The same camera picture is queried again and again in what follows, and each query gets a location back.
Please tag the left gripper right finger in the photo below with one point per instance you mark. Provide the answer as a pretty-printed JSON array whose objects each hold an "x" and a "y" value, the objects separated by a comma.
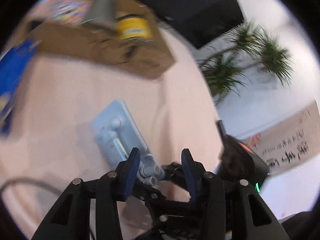
[{"x": 250, "y": 219}]

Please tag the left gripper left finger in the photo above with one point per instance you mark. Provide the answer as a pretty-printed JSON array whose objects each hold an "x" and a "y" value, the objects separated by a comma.
[{"x": 69, "y": 216}]

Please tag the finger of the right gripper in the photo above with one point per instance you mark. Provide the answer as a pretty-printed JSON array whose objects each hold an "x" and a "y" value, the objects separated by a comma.
[
  {"x": 166, "y": 214},
  {"x": 174, "y": 173}
]

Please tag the grey folding phone stand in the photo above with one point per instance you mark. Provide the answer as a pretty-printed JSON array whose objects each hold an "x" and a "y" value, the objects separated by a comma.
[{"x": 116, "y": 134}]

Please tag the calligraphy scroll paper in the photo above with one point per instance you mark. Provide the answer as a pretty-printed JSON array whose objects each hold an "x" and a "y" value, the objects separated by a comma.
[{"x": 289, "y": 143}]

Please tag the pink tablecloth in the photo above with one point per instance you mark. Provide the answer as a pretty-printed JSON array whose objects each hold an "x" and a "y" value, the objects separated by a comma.
[{"x": 51, "y": 137}]

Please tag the spiky palm plant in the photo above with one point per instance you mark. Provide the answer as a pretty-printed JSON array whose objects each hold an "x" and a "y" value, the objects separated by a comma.
[{"x": 250, "y": 47}]

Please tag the large open cardboard tray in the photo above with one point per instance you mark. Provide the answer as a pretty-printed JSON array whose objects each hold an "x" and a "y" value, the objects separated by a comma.
[{"x": 148, "y": 59}]

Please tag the yellow label jar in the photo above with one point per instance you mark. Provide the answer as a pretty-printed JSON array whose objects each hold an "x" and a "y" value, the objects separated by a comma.
[{"x": 134, "y": 27}]

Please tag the black flat television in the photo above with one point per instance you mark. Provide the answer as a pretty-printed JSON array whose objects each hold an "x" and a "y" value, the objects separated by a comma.
[{"x": 198, "y": 21}]

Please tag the blue flat box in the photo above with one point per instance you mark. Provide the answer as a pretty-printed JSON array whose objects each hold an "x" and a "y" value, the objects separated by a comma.
[{"x": 13, "y": 66}]

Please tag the silver metal can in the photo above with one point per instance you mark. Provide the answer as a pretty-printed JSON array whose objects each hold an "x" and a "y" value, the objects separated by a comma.
[{"x": 102, "y": 14}]

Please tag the colourful cartoon game box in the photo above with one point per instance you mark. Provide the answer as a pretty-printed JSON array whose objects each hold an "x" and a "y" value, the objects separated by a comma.
[{"x": 67, "y": 12}]

